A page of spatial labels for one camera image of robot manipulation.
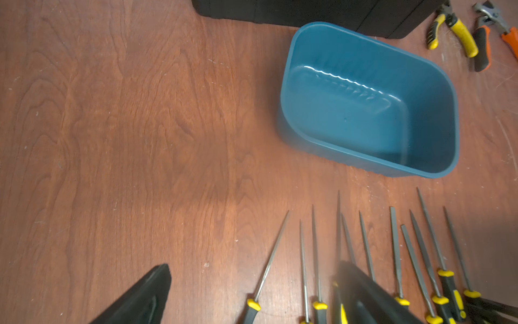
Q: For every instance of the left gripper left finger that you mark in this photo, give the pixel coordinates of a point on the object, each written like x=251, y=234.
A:
x=144, y=302

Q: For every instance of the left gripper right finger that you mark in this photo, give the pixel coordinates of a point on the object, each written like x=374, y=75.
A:
x=364, y=301

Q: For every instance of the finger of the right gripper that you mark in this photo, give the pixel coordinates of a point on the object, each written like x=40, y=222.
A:
x=481, y=311

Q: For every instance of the file tool eleven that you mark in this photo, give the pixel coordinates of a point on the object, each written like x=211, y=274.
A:
x=473, y=297

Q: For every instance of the file tool ten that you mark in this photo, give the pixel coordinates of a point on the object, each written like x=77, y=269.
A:
x=446, y=276

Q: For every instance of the file tool seven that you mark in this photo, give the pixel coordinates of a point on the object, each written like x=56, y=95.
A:
x=397, y=260

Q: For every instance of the file tool nine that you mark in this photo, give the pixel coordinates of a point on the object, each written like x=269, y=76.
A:
x=441, y=302

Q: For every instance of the file tool four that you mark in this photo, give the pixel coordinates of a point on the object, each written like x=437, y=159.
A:
x=338, y=313

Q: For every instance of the file tool three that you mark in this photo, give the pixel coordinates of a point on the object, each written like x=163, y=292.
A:
x=319, y=306

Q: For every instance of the file tool six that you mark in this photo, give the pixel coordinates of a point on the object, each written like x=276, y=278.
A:
x=367, y=248

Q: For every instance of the file tool five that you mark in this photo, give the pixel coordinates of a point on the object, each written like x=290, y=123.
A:
x=348, y=240

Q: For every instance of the file tool two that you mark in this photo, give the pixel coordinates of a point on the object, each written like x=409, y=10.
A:
x=306, y=319

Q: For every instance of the file tool one leftmost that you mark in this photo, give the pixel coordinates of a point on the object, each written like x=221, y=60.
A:
x=252, y=307

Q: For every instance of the teal plastic storage bin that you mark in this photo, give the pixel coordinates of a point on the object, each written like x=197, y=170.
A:
x=357, y=101

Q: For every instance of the black plastic toolbox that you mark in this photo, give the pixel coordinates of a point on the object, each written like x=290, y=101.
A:
x=390, y=19

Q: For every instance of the yellow handled pliers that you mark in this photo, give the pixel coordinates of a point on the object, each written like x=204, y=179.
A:
x=445, y=14

